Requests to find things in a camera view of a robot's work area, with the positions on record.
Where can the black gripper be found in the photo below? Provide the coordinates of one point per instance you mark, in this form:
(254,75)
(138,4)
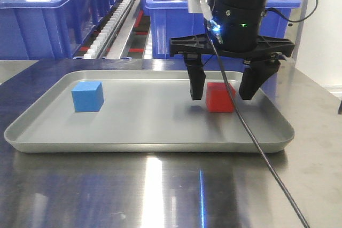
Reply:
(232,28)

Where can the red cube block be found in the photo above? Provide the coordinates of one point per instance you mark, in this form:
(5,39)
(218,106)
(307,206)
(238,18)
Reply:
(218,99)

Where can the blue cube block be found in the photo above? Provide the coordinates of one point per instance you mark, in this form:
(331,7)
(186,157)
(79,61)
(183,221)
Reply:
(88,96)

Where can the grey metal shelf upright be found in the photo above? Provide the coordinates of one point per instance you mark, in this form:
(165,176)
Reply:
(294,30)

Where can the blue plastic bin right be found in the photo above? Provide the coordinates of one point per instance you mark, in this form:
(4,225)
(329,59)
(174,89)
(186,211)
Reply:
(171,19)

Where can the blue plastic bin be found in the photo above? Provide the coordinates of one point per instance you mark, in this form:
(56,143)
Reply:
(38,29)
(171,19)

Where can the grey metal tray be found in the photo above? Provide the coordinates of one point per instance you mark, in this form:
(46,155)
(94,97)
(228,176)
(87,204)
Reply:
(143,111)

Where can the white roller conveyor track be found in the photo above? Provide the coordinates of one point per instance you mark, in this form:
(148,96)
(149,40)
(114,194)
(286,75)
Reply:
(106,36)

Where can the blue plastic bin left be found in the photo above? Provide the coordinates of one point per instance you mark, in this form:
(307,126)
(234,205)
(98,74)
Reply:
(38,29)

